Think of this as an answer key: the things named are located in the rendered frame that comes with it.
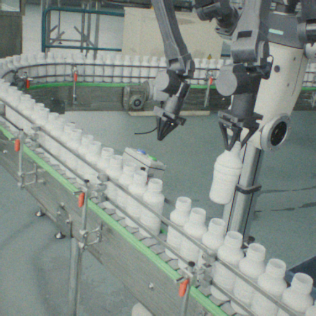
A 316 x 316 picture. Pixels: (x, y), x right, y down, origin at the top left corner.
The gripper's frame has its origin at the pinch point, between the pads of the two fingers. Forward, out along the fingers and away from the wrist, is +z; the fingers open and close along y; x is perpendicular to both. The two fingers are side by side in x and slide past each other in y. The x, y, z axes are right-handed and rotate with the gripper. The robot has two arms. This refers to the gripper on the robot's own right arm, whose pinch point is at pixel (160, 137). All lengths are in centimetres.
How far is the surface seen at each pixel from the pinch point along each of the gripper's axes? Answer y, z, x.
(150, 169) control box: 3.9, 10.1, -2.5
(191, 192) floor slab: -125, 58, 186
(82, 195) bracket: 4.8, 21.7, -25.6
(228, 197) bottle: 39.0, 4.0, -7.7
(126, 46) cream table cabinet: -348, -41, 238
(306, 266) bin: 51, 18, 28
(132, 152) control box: -5.8, 8.3, -3.9
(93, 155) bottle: -6.5, 12.1, -18.3
